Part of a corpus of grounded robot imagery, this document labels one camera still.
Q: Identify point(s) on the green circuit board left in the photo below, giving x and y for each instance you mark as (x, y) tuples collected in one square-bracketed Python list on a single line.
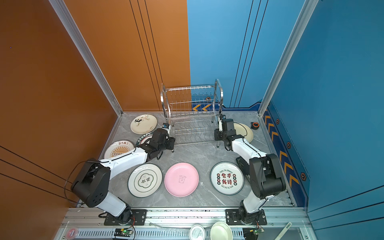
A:
[(123, 233)]

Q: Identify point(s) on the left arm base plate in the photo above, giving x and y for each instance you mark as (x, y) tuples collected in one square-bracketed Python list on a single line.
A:
[(136, 216)]

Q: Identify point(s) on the white bowl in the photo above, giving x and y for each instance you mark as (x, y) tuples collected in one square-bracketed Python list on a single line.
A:
[(221, 231)]

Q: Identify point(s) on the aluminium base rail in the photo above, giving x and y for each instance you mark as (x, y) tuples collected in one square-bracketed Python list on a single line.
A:
[(175, 224)]

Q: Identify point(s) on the pink plate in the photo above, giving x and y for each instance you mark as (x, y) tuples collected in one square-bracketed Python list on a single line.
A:
[(181, 180)]

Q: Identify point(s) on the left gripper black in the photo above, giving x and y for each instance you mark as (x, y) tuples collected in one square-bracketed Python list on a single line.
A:
[(172, 142)]

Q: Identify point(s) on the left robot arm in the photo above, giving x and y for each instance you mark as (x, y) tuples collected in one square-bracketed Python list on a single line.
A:
[(92, 182)]

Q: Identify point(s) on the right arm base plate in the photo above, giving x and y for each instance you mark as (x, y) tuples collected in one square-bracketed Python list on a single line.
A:
[(233, 217)]

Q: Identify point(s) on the plain cream plate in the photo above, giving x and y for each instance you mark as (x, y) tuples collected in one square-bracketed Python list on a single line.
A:
[(245, 131)]

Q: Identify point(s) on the green circuit board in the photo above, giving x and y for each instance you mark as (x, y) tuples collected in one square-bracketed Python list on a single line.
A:
[(255, 232), (123, 233)]

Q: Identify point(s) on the white round lid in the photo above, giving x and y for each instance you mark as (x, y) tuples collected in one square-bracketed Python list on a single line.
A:
[(197, 232)]

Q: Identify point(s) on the cream plate with panda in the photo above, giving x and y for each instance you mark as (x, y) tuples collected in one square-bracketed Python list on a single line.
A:
[(143, 124)]

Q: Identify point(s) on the white plate red chinese characters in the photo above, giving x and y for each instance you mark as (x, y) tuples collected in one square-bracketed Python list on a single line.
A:
[(227, 178)]

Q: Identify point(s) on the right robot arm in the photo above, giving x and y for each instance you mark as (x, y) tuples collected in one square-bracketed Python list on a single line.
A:
[(266, 176)]

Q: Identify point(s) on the steel two-tier dish rack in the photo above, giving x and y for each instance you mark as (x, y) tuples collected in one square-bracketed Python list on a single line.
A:
[(192, 112)]

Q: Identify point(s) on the white plate orange sunburst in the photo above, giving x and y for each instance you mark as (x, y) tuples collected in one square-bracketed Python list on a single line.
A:
[(118, 148)]

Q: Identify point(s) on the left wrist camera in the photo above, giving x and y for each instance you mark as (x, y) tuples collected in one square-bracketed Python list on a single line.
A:
[(166, 126)]

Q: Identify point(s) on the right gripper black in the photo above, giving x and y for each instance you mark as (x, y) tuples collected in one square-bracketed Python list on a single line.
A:
[(217, 132)]

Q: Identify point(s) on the white plate dark green rim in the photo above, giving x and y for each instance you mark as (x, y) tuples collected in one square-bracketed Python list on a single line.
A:
[(144, 139)]

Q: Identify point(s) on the green circuit board right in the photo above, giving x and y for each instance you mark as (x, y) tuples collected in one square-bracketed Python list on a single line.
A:
[(255, 232)]

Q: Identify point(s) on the pink tape roll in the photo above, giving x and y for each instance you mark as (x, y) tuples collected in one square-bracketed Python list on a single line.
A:
[(71, 234)]

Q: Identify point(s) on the black orange tape roll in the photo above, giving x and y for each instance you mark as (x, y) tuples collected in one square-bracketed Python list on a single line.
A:
[(255, 125)]

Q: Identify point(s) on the white stick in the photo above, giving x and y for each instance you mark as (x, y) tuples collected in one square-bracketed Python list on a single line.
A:
[(284, 230)]

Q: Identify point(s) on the dark square floral plate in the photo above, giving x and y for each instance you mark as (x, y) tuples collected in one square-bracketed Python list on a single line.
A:
[(243, 166)]

